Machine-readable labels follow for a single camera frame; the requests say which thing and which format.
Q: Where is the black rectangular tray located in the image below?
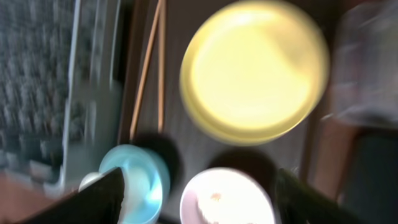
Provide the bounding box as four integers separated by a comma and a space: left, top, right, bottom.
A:
340, 133, 397, 224

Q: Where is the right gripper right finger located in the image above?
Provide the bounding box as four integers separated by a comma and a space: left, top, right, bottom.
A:
275, 169, 363, 224

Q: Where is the small white cup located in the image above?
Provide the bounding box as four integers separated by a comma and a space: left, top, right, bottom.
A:
78, 172, 103, 192

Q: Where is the yellow round plate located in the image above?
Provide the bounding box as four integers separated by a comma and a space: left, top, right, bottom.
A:
180, 1, 330, 146

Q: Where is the pink white bowl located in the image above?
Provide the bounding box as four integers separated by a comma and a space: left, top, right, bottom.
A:
180, 167, 275, 224

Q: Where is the wooden chopstick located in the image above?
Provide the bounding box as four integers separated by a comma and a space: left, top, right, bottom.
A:
158, 0, 167, 133
129, 0, 163, 140

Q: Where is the grey plastic dish rack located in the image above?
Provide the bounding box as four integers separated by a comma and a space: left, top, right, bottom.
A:
1, 0, 123, 198

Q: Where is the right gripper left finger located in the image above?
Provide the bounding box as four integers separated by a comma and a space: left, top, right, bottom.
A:
20, 168, 125, 224

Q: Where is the dark brown serving tray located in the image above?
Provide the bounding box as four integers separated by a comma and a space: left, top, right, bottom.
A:
118, 0, 342, 223

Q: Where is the clear plastic bin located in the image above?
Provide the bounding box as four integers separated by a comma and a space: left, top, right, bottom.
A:
331, 1, 397, 129

